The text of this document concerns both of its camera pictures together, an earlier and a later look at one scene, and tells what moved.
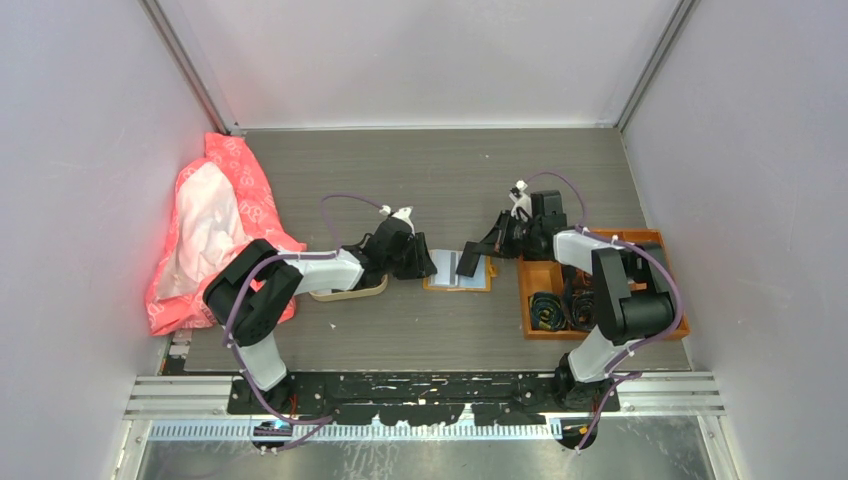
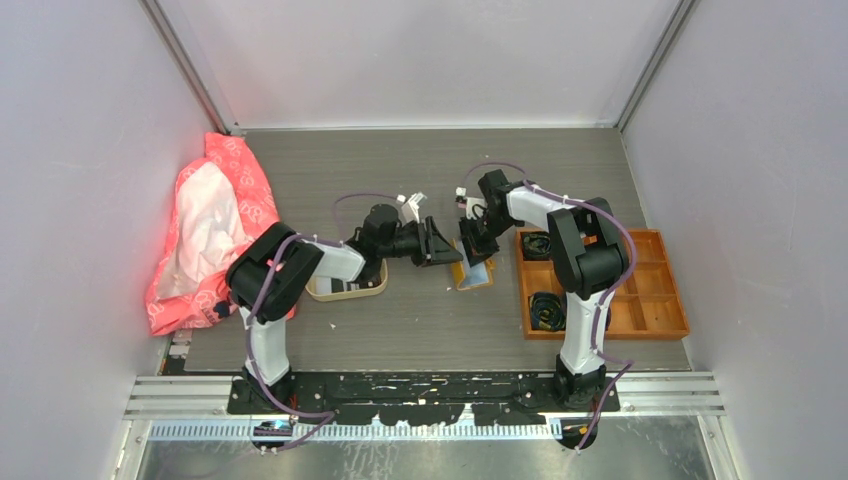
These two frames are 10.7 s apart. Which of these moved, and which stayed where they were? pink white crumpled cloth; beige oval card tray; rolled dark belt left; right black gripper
Moved: right black gripper
Stayed: pink white crumpled cloth; rolled dark belt left; beige oval card tray
